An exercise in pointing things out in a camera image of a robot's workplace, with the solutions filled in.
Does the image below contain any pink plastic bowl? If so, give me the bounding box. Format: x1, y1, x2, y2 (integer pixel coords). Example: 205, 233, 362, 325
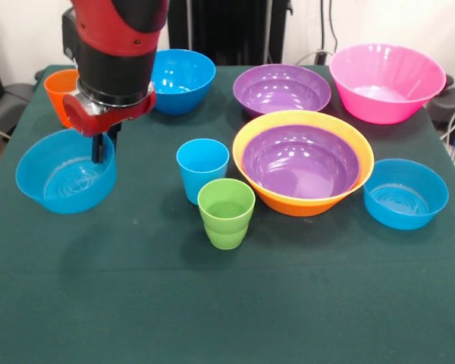
328, 43, 447, 126

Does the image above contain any green plastic cup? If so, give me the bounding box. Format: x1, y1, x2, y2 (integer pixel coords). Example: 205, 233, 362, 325
196, 177, 256, 250

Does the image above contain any grey cable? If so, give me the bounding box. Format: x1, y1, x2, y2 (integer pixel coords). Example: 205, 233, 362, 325
295, 49, 333, 66

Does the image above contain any orange plastic bowl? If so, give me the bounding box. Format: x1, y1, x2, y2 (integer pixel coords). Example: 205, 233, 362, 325
232, 109, 375, 218

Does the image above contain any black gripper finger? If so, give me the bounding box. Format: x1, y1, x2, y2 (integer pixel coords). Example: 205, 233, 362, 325
91, 132, 108, 165
106, 121, 121, 152

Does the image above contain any black rounded equipment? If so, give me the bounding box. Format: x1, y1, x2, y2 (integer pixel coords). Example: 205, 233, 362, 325
426, 74, 455, 130

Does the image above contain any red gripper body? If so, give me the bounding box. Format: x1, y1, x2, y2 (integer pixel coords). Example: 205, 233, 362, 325
61, 83, 158, 139

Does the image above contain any dark green tablecloth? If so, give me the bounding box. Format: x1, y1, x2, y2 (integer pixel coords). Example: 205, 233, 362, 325
0, 64, 455, 364

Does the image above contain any deep blue plastic bowl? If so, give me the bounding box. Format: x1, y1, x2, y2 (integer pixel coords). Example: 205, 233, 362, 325
150, 49, 217, 116

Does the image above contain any purple plastic bowl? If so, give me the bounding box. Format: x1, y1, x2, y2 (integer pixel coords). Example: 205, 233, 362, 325
233, 63, 332, 118
241, 124, 362, 200

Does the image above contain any shallow blue plastic bowl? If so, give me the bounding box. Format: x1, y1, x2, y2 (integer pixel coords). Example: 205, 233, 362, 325
14, 127, 118, 215
362, 158, 450, 231

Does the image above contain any light blue plastic cup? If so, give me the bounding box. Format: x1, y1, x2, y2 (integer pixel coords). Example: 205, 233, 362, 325
176, 138, 231, 206

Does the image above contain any orange plastic cup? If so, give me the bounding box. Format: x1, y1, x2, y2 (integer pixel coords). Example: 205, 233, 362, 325
43, 68, 80, 129

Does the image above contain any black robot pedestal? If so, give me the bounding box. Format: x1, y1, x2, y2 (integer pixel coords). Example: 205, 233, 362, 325
166, 0, 293, 65

